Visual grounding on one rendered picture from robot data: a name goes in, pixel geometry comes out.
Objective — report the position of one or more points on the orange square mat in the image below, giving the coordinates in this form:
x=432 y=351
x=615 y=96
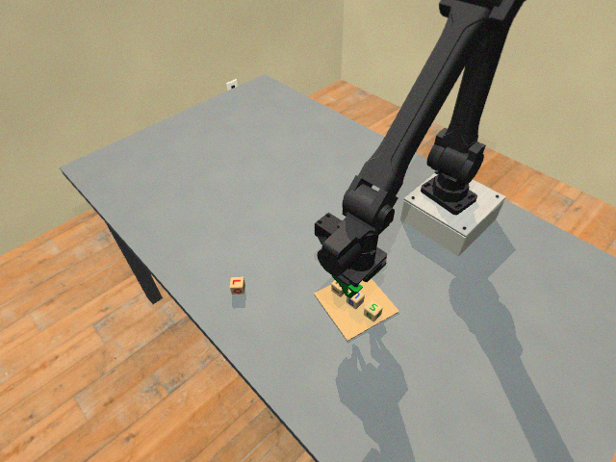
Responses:
x=352 y=322

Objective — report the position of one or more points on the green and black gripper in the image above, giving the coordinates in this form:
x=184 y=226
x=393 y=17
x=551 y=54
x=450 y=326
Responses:
x=363 y=269

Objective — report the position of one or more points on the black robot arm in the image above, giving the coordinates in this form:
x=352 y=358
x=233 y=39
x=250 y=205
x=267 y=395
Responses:
x=463 y=43

